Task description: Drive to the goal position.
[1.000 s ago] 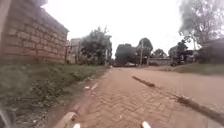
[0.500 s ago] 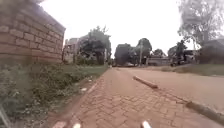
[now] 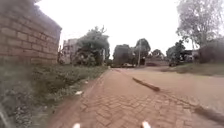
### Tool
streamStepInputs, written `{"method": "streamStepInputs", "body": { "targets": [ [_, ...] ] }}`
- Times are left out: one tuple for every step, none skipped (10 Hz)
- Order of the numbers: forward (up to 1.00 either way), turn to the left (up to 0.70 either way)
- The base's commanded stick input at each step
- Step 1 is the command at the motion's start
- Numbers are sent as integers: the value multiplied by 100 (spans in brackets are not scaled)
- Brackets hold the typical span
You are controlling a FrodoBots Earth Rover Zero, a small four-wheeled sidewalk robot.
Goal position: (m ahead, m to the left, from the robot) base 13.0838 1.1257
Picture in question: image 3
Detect dark bush mass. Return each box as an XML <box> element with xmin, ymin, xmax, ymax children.
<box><xmin>198</xmin><ymin>37</ymin><xmax>224</xmax><ymax>65</ymax></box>

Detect dark hedge bush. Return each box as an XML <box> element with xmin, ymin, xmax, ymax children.
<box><xmin>112</xmin><ymin>43</ymin><xmax>134</xmax><ymax>68</ymax></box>

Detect grass verge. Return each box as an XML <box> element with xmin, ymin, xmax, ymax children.
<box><xmin>0</xmin><ymin>63</ymin><xmax>110</xmax><ymax>128</ymax></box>

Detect dark round tree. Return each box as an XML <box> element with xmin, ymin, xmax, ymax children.
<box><xmin>134</xmin><ymin>37</ymin><xmax>152</xmax><ymax>61</ymax></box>

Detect brick wall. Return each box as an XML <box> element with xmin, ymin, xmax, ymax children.
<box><xmin>0</xmin><ymin>0</ymin><xmax>63</xmax><ymax>66</ymax></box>

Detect low wall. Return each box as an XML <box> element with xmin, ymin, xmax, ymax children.
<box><xmin>145</xmin><ymin>59</ymin><xmax>170</xmax><ymax>67</ymax></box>

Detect large dark green tree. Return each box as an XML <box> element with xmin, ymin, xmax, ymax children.
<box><xmin>72</xmin><ymin>25</ymin><xmax>111</xmax><ymax>67</ymax></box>

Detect kerb stones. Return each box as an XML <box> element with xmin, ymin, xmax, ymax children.
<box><xmin>113</xmin><ymin>68</ymin><xmax>224</xmax><ymax>124</ymax></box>

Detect pole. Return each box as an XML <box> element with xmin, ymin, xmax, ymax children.
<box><xmin>137</xmin><ymin>40</ymin><xmax>142</xmax><ymax>68</ymax></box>

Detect robot's own part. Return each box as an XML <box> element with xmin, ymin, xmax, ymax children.
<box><xmin>72</xmin><ymin>122</ymin><xmax>82</xmax><ymax>128</ymax></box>
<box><xmin>141</xmin><ymin>120</ymin><xmax>152</xmax><ymax>128</ymax></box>

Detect red brick path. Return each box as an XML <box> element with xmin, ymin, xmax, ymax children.
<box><xmin>47</xmin><ymin>68</ymin><xmax>224</xmax><ymax>128</ymax></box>

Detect reddish dirt road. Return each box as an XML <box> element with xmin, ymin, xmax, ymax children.
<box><xmin>114</xmin><ymin>66</ymin><xmax>224</xmax><ymax>114</ymax></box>

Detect grey building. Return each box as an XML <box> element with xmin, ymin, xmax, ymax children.
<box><xmin>59</xmin><ymin>38</ymin><xmax>81</xmax><ymax>65</ymax></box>

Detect grass patch beyond road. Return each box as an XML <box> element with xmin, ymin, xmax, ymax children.
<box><xmin>161</xmin><ymin>62</ymin><xmax>224</xmax><ymax>77</ymax></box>

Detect tall pale tree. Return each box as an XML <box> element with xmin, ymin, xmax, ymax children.
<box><xmin>175</xmin><ymin>0</ymin><xmax>224</xmax><ymax>48</ymax></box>

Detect dark tree by road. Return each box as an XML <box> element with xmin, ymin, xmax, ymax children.
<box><xmin>165</xmin><ymin>39</ymin><xmax>187</xmax><ymax>67</ymax></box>

